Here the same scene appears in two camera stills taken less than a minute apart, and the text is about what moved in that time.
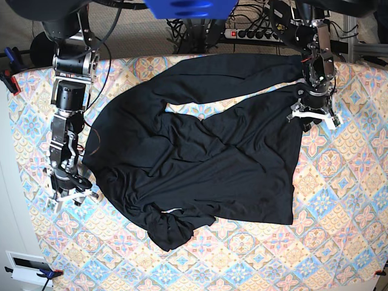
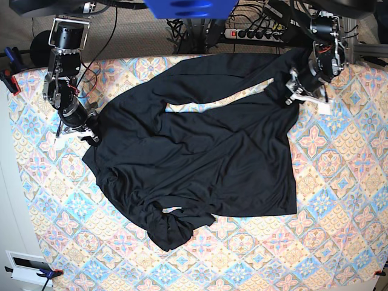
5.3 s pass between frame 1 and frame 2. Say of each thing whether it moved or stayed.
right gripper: moved
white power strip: stayed
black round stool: stayed
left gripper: moved
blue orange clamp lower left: stayed
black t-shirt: stayed
